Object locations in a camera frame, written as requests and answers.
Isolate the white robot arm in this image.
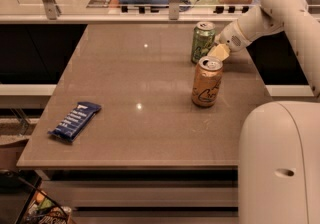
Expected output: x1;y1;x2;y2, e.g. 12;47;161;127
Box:
210;0;320;224

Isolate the grey table drawer unit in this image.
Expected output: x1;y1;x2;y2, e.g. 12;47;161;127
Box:
41;169;239;224

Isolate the green soda can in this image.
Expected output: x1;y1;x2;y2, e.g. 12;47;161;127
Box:
191;21;216;63

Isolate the orange soda can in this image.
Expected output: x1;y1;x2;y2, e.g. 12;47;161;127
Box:
191;56;223;107

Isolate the snack bag box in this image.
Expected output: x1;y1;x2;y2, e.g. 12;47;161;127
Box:
16;188;75;224

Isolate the blue rxbar wrapper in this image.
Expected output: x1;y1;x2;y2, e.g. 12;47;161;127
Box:
49;102;101;143

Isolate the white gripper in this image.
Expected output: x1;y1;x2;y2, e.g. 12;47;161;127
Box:
208;21;251;61

